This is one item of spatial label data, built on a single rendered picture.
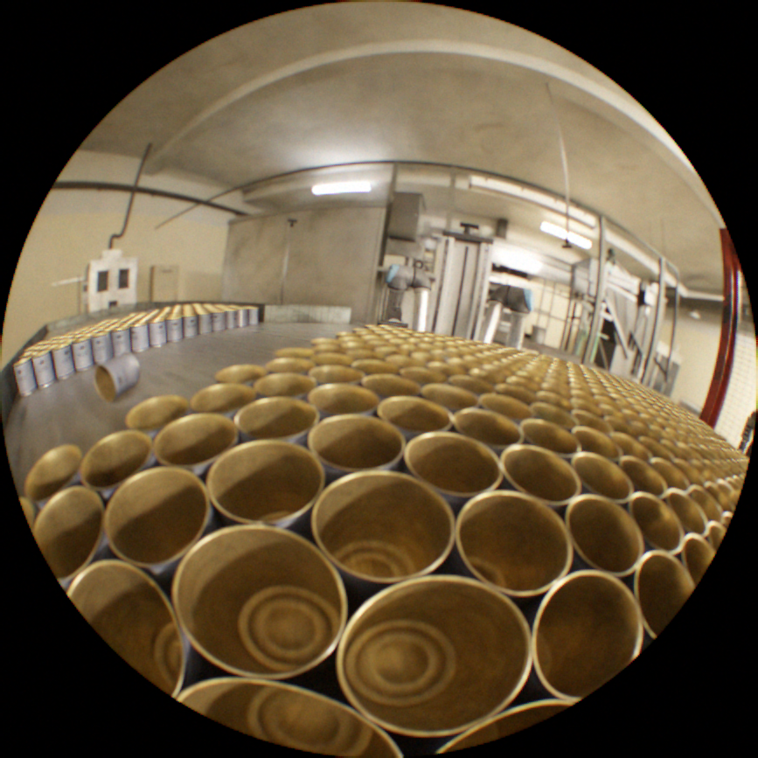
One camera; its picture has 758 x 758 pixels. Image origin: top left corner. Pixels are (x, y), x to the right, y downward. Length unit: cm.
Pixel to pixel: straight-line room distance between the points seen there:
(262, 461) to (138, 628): 16
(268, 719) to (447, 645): 11
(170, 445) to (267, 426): 10
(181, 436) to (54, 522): 14
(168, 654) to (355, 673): 11
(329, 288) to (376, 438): 263
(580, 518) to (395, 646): 15
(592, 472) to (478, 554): 14
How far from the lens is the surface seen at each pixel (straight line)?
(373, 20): 388
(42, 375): 82
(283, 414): 23
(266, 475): 18
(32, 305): 680
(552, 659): 21
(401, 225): 240
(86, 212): 706
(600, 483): 27
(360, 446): 21
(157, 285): 687
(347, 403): 26
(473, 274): 162
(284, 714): 18
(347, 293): 268
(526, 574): 18
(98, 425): 44
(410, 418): 25
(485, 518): 17
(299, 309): 127
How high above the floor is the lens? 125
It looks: 20 degrees down
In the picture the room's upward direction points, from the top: 8 degrees clockwise
